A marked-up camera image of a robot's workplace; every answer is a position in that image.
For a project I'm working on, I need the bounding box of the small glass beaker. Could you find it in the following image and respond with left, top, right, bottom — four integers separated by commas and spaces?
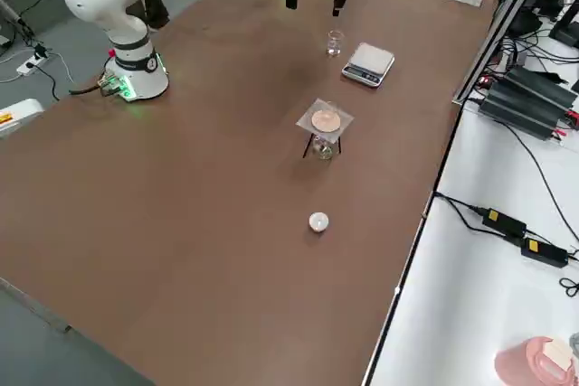
326, 29, 346, 57

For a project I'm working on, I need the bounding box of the glass alcohol lamp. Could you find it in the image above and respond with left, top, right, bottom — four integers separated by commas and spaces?
311, 132, 338, 161

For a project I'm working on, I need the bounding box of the white control box with label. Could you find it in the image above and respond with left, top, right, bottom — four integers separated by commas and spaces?
0, 99, 45, 139

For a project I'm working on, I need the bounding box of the silver digital balance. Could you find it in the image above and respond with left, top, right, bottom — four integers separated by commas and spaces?
341, 42, 395, 89

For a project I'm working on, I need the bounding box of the aluminium frame post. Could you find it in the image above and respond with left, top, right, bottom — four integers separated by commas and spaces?
451, 0, 556, 105

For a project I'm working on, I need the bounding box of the black finned power supply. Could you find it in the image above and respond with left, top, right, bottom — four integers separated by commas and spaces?
479, 80, 572, 141
502, 64, 579, 109

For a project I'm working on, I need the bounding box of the black power supply cable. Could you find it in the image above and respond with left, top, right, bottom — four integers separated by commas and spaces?
495, 118, 579, 242

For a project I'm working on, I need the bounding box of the black adapter cable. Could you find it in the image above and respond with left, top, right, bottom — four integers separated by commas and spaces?
433, 193, 508, 237

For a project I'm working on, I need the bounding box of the pink plastic container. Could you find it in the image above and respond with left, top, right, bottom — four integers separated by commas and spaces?
494, 335, 579, 386

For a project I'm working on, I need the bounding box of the black tripod stand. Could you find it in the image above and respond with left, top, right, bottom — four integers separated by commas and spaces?
301, 130, 344, 160

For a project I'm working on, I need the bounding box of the black adapter with yellow label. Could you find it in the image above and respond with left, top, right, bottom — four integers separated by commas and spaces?
481, 207, 528, 237
519, 236, 569, 268

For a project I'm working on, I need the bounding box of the white power strip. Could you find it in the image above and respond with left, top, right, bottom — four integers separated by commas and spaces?
16, 53, 50, 76

